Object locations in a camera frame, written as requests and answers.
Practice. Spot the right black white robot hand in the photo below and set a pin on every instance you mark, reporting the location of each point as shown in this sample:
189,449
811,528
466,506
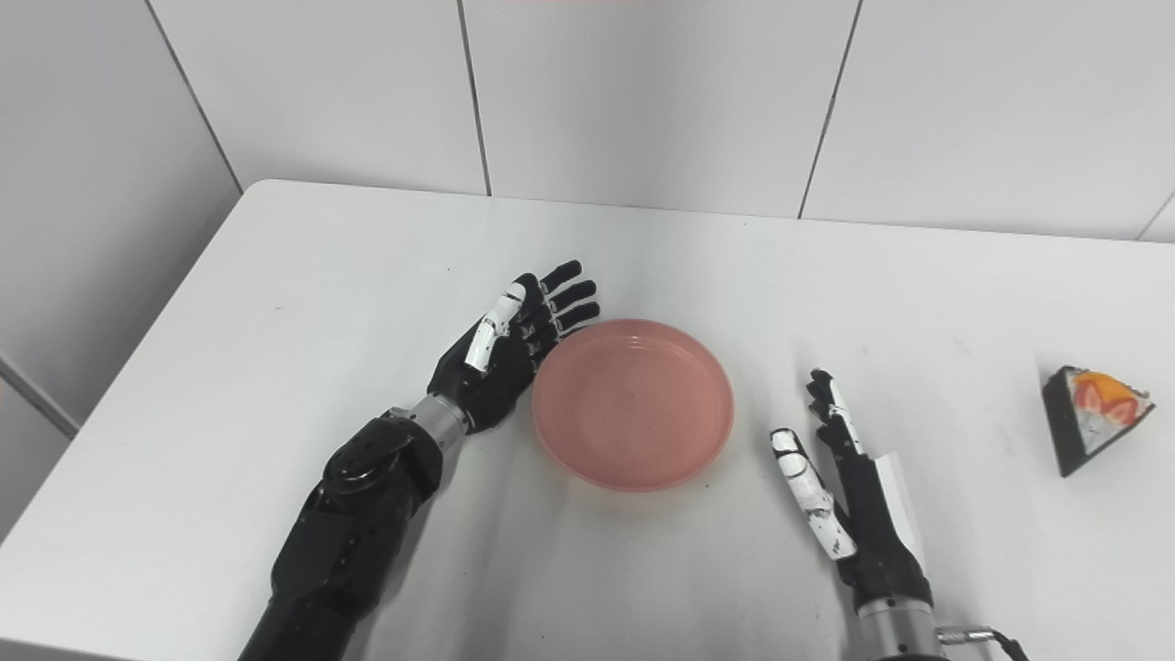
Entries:
872,523

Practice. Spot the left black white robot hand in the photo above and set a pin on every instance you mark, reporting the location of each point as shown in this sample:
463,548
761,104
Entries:
496,376

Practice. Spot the pink round plate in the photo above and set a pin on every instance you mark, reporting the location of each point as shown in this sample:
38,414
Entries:
633,404

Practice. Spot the cake slice with fruit topping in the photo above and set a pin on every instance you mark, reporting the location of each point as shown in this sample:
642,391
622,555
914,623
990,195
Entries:
1088,418

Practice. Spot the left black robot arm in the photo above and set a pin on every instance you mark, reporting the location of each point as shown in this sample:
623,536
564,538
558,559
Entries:
358,514

